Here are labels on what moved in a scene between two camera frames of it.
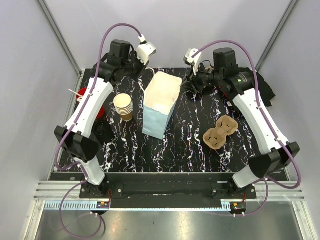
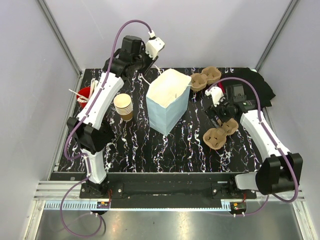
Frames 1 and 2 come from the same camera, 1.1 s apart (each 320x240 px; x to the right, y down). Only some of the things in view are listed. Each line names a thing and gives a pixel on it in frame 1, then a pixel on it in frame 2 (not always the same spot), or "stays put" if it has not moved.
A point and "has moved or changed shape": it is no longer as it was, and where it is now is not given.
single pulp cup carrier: [216, 138] stays put
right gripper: [192, 84] to [214, 111]
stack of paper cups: [123, 104] stays put
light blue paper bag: [161, 95] has moved or changed shape
